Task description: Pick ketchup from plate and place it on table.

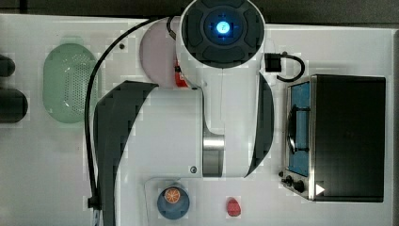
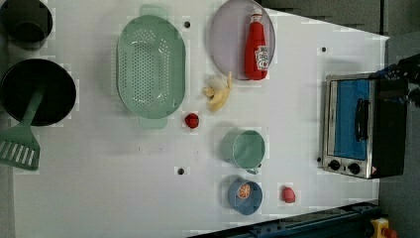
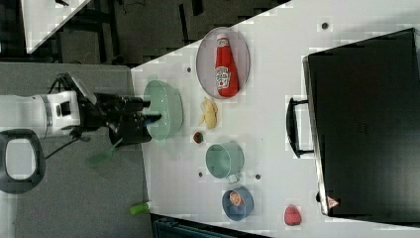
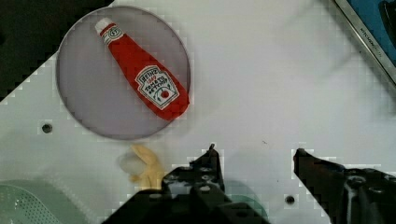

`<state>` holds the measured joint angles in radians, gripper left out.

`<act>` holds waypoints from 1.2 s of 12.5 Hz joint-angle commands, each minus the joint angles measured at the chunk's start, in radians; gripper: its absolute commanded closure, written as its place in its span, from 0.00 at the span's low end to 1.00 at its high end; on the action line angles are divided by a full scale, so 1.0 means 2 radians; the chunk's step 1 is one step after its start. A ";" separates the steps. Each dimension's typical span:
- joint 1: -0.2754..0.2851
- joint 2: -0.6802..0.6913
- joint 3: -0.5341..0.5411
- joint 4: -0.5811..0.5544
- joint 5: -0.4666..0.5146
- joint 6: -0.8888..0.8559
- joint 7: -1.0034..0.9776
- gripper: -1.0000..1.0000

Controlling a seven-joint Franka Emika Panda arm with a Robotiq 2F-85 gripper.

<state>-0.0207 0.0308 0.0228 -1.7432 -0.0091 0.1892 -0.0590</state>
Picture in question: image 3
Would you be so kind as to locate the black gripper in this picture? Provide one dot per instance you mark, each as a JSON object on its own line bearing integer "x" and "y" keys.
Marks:
{"x": 120, "y": 114}

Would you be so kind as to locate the red plush ketchup bottle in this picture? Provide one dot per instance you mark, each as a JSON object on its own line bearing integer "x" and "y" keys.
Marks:
{"x": 226, "y": 75}

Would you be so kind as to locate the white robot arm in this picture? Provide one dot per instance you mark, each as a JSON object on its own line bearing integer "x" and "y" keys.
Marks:
{"x": 74, "y": 110}

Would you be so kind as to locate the large mint green bowl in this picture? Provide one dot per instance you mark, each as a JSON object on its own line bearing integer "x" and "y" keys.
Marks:
{"x": 165, "y": 101}

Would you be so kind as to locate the green spatula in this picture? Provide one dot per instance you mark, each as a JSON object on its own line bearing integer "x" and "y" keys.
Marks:
{"x": 100, "y": 158}

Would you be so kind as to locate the small red green toy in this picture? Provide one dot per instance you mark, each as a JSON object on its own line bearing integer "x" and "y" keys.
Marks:
{"x": 198, "y": 137}

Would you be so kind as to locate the yellow plush banana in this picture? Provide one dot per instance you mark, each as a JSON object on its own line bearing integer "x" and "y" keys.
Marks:
{"x": 209, "y": 115}

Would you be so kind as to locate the green marker cylinder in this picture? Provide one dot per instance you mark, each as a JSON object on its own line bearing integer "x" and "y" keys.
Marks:
{"x": 140, "y": 208}

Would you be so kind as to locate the mint green mug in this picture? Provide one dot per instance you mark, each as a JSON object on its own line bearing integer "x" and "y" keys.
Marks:
{"x": 225, "y": 161}

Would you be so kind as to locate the dark blue crate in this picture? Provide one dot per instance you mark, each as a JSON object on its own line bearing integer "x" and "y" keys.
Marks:
{"x": 168, "y": 227}

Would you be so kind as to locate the pink toy in bowl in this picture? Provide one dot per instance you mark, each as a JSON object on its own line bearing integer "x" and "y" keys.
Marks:
{"x": 236, "y": 198}

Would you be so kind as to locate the white background table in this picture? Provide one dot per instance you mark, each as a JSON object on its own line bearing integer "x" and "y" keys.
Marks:
{"x": 42, "y": 18}

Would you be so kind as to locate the blue bowl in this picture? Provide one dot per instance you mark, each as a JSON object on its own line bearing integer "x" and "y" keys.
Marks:
{"x": 238, "y": 213}

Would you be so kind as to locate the red plush strawberry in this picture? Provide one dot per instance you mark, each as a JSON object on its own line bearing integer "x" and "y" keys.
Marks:
{"x": 292, "y": 216}

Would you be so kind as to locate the black oven box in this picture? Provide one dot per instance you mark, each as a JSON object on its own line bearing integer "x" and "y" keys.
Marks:
{"x": 363, "y": 102}

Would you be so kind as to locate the black ring stand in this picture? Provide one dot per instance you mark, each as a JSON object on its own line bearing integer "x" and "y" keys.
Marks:
{"x": 23, "y": 164}

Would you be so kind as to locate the black oven handle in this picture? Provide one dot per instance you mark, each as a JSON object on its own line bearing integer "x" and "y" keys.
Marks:
{"x": 292, "y": 127}

